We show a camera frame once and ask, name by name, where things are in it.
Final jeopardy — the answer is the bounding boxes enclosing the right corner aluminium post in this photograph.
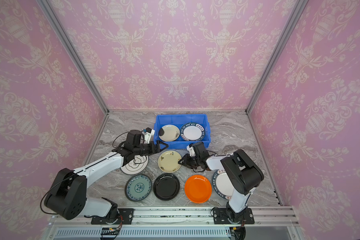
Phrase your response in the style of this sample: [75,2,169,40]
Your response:
[246,0,308,115]

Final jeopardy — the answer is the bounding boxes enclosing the small green-rim plate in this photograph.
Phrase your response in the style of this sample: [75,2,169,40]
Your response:
[180,122,206,142]

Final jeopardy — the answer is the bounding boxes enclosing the cream plate small motifs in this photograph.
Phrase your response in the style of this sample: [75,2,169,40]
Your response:
[158,151,182,173]

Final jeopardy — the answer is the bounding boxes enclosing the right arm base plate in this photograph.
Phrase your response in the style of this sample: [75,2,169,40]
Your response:
[211,207,255,225]

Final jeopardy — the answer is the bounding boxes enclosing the large green-rim white plate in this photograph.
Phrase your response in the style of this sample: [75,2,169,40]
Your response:
[212,170,235,200]

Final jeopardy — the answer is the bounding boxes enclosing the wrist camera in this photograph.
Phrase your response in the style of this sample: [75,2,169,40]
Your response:
[142,128,155,144]
[187,145,196,157]

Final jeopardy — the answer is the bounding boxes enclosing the corner aluminium post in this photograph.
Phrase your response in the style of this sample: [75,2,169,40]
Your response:
[246,0,308,115]
[36,0,109,115]

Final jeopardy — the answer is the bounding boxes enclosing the teal patterned plate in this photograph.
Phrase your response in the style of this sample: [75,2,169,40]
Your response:
[125,174,152,202]

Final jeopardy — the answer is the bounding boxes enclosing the blue plastic bin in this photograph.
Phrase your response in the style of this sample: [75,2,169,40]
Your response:
[154,114,211,150]

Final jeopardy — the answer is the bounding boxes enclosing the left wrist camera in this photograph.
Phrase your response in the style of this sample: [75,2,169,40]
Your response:
[142,128,155,144]

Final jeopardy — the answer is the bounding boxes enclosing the aluminium front rail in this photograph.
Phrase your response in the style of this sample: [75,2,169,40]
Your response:
[42,206,304,240]

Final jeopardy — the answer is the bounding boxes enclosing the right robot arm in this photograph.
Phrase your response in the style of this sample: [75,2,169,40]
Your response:
[178,142,265,224]

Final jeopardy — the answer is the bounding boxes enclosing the cream plate black ink blot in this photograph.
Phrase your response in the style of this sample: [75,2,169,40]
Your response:
[159,125,180,142]

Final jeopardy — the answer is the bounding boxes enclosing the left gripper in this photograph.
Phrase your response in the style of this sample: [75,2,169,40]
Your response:
[133,139,169,156]

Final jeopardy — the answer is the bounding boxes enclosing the white plate black flower outline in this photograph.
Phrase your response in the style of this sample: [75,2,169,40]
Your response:
[121,156,149,175]

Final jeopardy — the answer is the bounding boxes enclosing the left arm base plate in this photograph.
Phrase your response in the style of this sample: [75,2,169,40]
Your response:
[91,208,134,225]

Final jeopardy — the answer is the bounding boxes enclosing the orange plate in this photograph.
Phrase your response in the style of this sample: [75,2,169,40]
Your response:
[185,175,212,204]

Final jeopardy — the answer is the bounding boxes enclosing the small circuit board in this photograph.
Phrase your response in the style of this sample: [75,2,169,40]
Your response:
[101,228,121,237]

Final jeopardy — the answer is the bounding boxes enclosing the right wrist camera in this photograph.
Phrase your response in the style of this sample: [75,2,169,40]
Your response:
[187,145,196,157]

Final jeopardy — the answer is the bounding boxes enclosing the left corner aluminium post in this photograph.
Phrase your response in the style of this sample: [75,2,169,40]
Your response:
[36,0,109,115]

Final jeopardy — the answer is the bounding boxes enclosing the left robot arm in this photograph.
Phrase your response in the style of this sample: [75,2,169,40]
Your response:
[40,129,169,224]

